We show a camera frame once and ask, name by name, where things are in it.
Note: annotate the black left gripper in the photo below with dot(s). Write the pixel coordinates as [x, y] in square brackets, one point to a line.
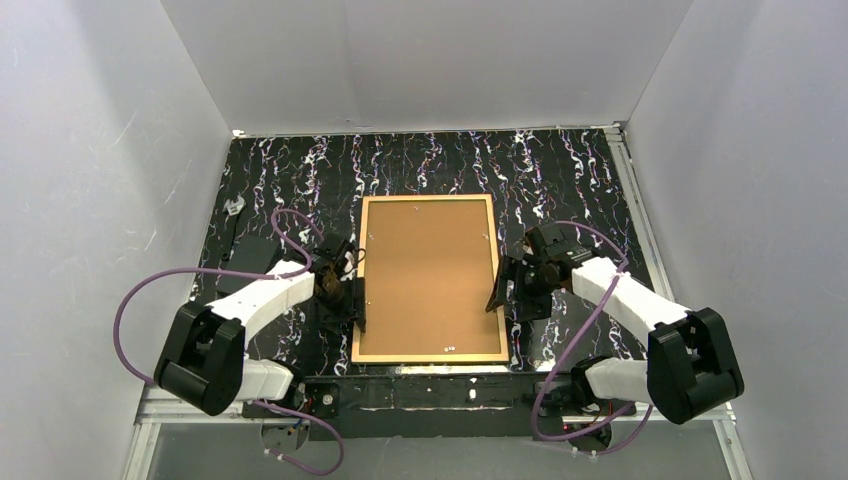
[351, 289]

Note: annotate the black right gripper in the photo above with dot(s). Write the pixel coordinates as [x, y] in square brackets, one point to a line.
[510, 285]

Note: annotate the brown backing board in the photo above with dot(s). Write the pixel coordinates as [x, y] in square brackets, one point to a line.
[430, 278]

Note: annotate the green picture frame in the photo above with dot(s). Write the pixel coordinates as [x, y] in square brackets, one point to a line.
[358, 298]

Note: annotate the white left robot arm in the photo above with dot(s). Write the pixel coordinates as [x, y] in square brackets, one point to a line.
[204, 360]

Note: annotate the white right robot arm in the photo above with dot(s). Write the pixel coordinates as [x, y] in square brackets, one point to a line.
[691, 366]

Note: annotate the black flat stand plate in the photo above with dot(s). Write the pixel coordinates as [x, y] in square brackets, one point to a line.
[252, 254]

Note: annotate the small silver clip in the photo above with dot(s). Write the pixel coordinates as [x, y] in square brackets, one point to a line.
[234, 207]

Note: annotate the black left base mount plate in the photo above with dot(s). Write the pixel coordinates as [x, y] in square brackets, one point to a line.
[316, 396]

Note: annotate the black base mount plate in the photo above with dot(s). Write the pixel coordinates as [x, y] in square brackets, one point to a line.
[564, 398]
[316, 396]

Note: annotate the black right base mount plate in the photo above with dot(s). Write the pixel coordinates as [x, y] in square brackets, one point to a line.
[564, 398]

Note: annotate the aluminium rail frame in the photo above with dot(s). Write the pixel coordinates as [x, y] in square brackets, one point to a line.
[419, 428]

